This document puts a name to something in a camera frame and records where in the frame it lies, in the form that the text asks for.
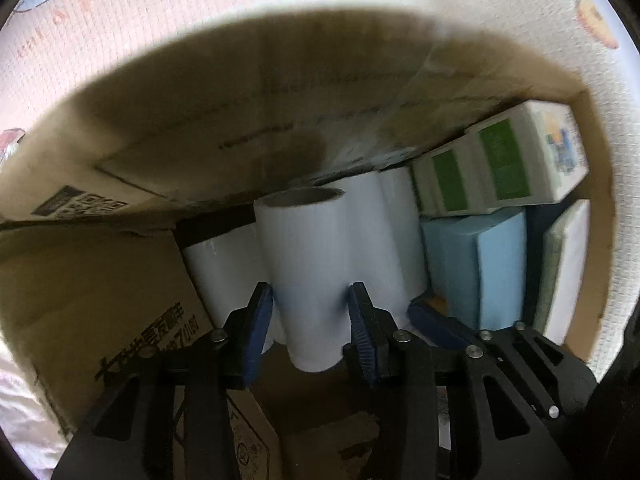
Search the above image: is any light blue tissue pack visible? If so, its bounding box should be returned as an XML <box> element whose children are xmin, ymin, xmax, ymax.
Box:
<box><xmin>419</xmin><ymin>207</ymin><xmax>529</xmax><ymax>332</ymax></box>

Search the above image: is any white paper roll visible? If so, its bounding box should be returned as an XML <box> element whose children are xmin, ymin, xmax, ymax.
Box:
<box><xmin>379</xmin><ymin>166</ymin><xmax>431</xmax><ymax>306</ymax></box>
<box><xmin>181</xmin><ymin>222</ymin><xmax>277</xmax><ymax>356</ymax></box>
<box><xmin>306</xmin><ymin>172</ymin><xmax>401</xmax><ymax>313</ymax></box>
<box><xmin>254</xmin><ymin>187</ymin><xmax>362</xmax><ymax>374</ymax></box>

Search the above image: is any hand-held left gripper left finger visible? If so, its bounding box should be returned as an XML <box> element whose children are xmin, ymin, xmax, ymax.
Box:
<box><xmin>50</xmin><ymin>281</ymin><xmax>275</xmax><ymax>480</ymax></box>

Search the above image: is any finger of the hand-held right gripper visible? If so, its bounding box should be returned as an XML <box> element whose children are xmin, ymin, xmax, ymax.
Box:
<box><xmin>407</xmin><ymin>297</ymin><xmax>599</xmax><ymax>422</ymax></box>

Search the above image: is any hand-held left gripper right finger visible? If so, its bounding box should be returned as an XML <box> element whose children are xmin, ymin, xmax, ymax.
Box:
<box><xmin>342</xmin><ymin>282</ymin><xmax>576</xmax><ymax>480</ymax></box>

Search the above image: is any brown cardboard box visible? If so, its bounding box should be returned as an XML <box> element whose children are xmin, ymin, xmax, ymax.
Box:
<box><xmin>0</xmin><ymin>10</ymin><xmax>616</xmax><ymax>480</ymax></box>

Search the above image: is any white box with green label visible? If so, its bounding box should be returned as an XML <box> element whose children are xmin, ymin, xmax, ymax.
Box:
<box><xmin>411</xmin><ymin>147</ymin><xmax>483</xmax><ymax>217</ymax></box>
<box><xmin>465</xmin><ymin>100</ymin><xmax>590</xmax><ymax>209</ymax></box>

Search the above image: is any pink cartoon printed quilt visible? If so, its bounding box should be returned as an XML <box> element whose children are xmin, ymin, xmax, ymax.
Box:
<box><xmin>0</xmin><ymin>0</ymin><xmax>436</xmax><ymax>176</ymax></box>

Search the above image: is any flat white packet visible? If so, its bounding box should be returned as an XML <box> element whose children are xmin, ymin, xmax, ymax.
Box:
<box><xmin>531</xmin><ymin>199</ymin><xmax>592</xmax><ymax>345</ymax></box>

